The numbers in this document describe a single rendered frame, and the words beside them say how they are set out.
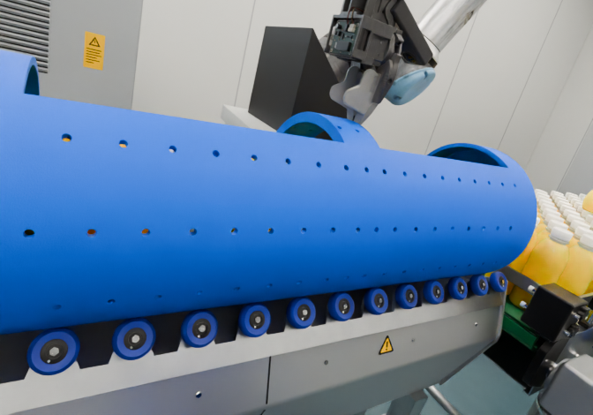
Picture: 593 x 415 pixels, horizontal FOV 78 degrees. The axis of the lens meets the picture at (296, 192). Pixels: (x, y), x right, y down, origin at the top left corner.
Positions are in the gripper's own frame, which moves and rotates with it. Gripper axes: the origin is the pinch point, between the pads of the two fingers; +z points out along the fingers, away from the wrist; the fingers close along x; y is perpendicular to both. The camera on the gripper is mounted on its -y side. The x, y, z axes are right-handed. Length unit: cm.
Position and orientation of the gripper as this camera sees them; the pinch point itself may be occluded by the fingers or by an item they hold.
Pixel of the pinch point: (357, 122)
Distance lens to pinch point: 59.1
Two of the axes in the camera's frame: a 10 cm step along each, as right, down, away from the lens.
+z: -2.4, 9.2, 3.1
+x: 4.8, 3.9, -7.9
